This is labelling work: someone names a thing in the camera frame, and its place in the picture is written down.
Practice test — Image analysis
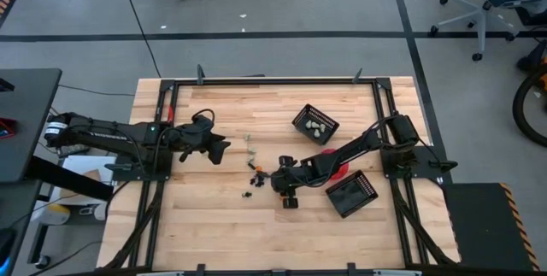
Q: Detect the black plastic mesh basket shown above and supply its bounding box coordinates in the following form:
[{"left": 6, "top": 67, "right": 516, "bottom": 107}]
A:
[
  {"left": 291, "top": 103, "right": 341, "bottom": 146},
  {"left": 325, "top": 169, "right": 379, "bottom": 220}
]

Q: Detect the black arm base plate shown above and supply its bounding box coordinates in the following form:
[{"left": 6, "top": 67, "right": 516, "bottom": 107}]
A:
[
  {"left": 379, "top": 144, "right": 459, "bottom": 180},
  {"left": 104, "top": 162, "right": 174, "bottom": 182}
]

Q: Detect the black rubber hoop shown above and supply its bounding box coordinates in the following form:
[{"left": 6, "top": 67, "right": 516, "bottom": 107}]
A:
[{"left": 511, "top": 64, "right": 547, "bottom": 149}]

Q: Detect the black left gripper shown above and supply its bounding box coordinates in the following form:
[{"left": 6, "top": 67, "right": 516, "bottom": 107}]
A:
[{"left": 173, "top": 113, "right": 232, "bottom": 167}]

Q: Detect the long black floor cable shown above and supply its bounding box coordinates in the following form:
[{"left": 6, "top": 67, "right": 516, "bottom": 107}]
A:
[{"left": 117, "top": 0, "right": 162, "bottom": 79}]

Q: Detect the black desk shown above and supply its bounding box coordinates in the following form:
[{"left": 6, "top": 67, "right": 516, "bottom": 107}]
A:
[{"left": 0, "top": 68, "right": 63, "bottom": 184}]

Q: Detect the brown cardboard piece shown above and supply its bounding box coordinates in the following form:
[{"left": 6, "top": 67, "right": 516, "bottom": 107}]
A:
[{"left": 58, "top": 168, "right": 103, "bottom": 201}]

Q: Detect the black aluminium table frame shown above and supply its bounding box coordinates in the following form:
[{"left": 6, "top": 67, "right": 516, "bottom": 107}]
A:
[{"left": 97, "top": 64, "right": 462, "bottom": 276}]

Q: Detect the white box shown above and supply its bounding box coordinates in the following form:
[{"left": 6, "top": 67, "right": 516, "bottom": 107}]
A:
[{"left": 62, "top": 155, "right": 119, "bottom": 183}]

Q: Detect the black hazard-striped platform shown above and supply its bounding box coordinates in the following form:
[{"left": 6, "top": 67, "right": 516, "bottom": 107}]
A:
[{"left": 441, "top": 181, "right": 542, "bottom": 273}]

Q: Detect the yellow and white bottle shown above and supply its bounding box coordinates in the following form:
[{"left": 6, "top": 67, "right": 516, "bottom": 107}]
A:
[{"left": 30, "top": 202, "right": 72, "bottom": 226}]

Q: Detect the black and orange machine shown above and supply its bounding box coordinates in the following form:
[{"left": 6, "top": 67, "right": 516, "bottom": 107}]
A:
[{"left": 515, "top": 38, "right": 547, "bottom": 93}]

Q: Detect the black metal bar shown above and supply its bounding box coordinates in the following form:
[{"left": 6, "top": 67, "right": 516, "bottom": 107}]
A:
[{"left": 25, "top": 155, "right": 115, "bottom": 203}]

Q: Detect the red object on desk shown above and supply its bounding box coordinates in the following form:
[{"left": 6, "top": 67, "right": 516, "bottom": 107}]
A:
[{"left": 0, "top": 117, "right": 19, "bottom": 141}]

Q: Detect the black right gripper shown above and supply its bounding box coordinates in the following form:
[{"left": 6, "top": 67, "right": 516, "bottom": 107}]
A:
[{"left": 270, "top": 155, "right": 312, "bottom": 209}]

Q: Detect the pink plastic bowl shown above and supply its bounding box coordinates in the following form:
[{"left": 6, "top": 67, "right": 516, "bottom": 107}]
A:
[{"left": 321, "top": 147, "right": 350, "bottom": 182}]

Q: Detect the black power adapter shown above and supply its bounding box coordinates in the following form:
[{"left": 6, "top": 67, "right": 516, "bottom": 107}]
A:
[{"left": 57, "top": 143, "right": 91, "bottom": 158}]

